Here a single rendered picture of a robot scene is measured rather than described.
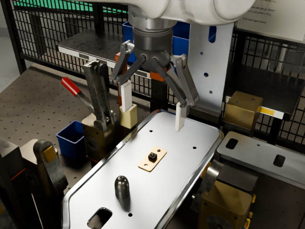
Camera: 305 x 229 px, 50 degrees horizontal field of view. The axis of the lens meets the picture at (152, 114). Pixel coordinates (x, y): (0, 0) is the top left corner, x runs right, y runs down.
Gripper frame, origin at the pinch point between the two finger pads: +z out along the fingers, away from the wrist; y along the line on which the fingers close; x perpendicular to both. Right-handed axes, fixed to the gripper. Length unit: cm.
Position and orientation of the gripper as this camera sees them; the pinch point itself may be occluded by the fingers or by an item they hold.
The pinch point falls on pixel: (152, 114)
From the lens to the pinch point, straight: 71.5
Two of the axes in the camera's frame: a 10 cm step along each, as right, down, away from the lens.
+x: 5.2, -5.0, 6.9
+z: 0.0, 8.1, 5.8
